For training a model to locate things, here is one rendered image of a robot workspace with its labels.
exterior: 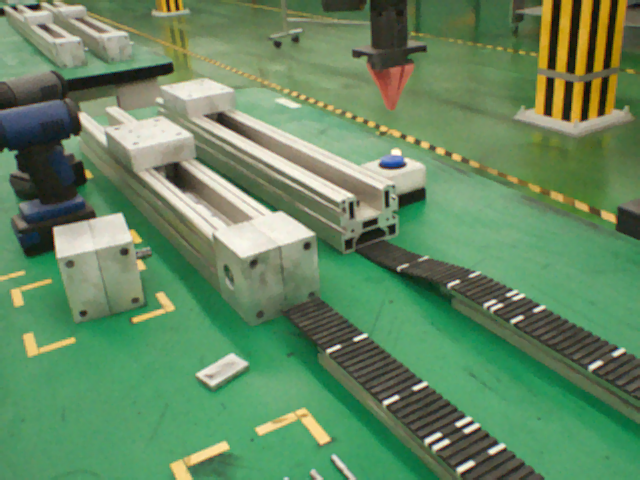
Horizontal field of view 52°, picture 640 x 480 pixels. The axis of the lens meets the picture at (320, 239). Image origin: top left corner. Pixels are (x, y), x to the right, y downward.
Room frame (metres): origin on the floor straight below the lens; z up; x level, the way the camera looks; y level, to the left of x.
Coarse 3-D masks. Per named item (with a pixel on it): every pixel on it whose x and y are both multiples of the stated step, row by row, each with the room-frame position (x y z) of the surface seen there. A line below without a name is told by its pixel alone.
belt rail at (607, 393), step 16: (464, 304) 0.67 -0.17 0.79; (480, 320) 0.64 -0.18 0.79; (496, 320) 0.62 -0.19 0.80; (512, 336) 0.60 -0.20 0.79; (528, 336) 0.58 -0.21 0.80; (528, 352) 0.58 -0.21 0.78; (544, 352) 0.57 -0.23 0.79; (560, 368) 0.54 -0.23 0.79; (576, 368) 0.53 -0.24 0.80; (576, 384) 0.52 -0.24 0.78; (592, 384) 0.51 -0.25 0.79; (608, 384) 0.49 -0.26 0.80; (608, 400) 0.49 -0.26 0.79; (624, 400) 0.48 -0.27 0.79
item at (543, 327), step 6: (552, 318) 0.59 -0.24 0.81; (558, 318) 0.60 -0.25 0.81; (564, 318) 0.59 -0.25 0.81; (534, 324) 0.58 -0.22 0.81; (540, 324) 0.58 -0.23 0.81; (546, 324) 0.59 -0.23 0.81; (552, 324) 0.58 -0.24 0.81; (558, 324) 0.58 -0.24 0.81; (564, 324) 0.58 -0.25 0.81; (528, 330) 0.57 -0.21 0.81; (534, 330) 0.58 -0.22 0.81; (540, 330) 0.57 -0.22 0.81; (546, 330) 0.57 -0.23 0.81; (552, 330) 0.58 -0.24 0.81; (534, 336) 0.57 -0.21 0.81; (540, 336) 0.57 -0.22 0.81
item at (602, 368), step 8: (616, 352) 0.53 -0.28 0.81; (624, 352) 0.53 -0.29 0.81; (600, 360) 0.52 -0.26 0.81; (608, 360) 0.52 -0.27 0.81; (616, 360) 0.52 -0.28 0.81; (624, 360) 0.51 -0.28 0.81; (632, 360) 0.52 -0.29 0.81; (592, 368) 0.50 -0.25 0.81; (600, 368) 0.51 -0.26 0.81; (608, 368) 0.50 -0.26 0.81; (616, 368) 0.50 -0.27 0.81; (600, 376) 0.50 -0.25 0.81
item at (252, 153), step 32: (192, 128) 1.35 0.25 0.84; (224, 128) 1.25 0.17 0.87; (256, 128) 1.24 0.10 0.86; (224, 160) 1.22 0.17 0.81; (256, 160) 1.08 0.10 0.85; (288, 160) 1.13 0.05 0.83; (320, 160) 1.03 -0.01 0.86; (256, 192) 1.09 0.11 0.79; (288, 192) 0.98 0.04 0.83; (320, 192) 0.89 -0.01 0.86; (352, 192) 0.95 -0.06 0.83; (384, 192) 0.89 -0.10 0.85; (320, 224) 0.90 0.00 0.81; (352, 224) 0.86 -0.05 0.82; (384, 224) 0.88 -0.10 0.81
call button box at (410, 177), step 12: (372, 168) 1.03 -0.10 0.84; (384, 168) 1.02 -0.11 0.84; (396, 168) 1.02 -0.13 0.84; (408, 168) 1.02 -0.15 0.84; (420, 168) 1.02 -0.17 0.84; (396, 180) 0.99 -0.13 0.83; (408, 180) 1.01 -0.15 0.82; (420, 180) 1.02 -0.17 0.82; (408, 192) 1.01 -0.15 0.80; (420, 192) 1.02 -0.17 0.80
